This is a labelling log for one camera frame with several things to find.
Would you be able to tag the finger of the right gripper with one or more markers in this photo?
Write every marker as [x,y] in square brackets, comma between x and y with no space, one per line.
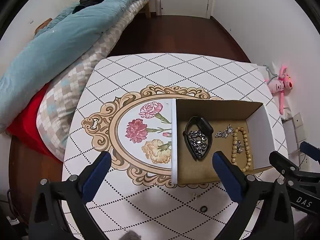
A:
[310,150]
[284,166]

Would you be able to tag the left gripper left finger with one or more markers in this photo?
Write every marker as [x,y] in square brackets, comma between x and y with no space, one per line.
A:
[47,220]

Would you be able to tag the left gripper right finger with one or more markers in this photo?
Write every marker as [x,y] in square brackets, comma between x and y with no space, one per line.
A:
[275,219]

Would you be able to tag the white cardboard jewelry box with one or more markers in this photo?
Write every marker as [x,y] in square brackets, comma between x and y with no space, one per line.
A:
[251,116]

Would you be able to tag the small silver charm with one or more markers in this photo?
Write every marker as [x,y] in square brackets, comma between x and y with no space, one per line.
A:
[237,146]

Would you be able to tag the silver crystal pendant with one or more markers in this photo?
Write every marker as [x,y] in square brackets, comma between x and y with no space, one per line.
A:
[225,133]

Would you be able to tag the pink panther plush toy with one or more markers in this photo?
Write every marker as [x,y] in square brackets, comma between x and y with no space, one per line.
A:
[278,84]

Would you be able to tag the red blanket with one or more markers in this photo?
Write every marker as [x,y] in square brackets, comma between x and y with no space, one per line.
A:
[24,126]

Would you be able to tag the checkered bed sheet mattress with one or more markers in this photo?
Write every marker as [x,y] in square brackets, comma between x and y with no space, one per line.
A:
[56,110]

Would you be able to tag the light blue duvet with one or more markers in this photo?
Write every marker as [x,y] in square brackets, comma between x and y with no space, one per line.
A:
[48,54]

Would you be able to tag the white wall socket panel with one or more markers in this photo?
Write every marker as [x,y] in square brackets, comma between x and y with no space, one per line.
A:
[294,132]

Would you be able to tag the wooden bed frame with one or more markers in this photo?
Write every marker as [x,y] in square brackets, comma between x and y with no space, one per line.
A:
[146,10]

